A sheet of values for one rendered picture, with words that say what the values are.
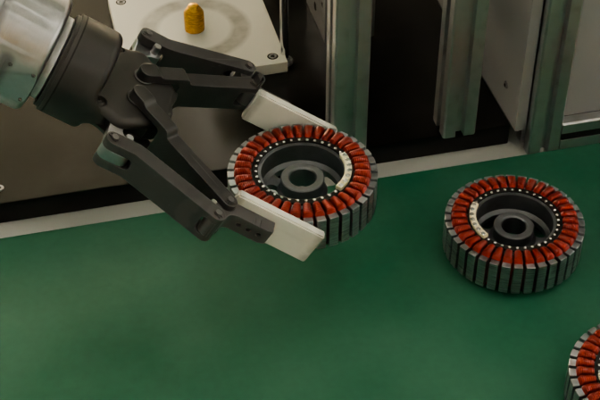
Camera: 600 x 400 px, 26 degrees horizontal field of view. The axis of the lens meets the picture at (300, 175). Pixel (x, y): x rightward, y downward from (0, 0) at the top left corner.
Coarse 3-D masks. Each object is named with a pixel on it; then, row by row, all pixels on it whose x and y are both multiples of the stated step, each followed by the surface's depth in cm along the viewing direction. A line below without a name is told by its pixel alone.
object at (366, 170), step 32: (288, 128) 100; (320, 128) 100; (256, 160) 97; (288, 160) 100; (320, 160) 100; (352, 160) 97; (256, 192) 94; (288, 192) 96; (320, 192) 97; (352, 192) 94; (320, 224) 93; (352, 224) 94
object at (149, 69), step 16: (144, 64) 93; (144, 80) 93; (160, 80) 94; (176, 80) 95; (192, 80) 96; (208, 80) 97; (224, 80) 98; (240, 80) 99; (256, 80) 100; (192, 96) 97; (208, 96) 98; (224, 96) 99
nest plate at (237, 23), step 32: (128, 0) 129; (160, 0) 129; (192, 0) 129; (224, 0) 129; (256, 0) 129; (128, 32) 125; (160, 32) 125; (224, 32) 125; (256, 32) 125; (256, 64) 121
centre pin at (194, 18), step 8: (192, 8) 123; (200, 8) 124; (184, 16) 124; (192, 16) 124; (200, 16) 124; (184, 24) 125; (192, 24) 124; (200, 24) 124; (192, 32) 125; (200, 32) 125
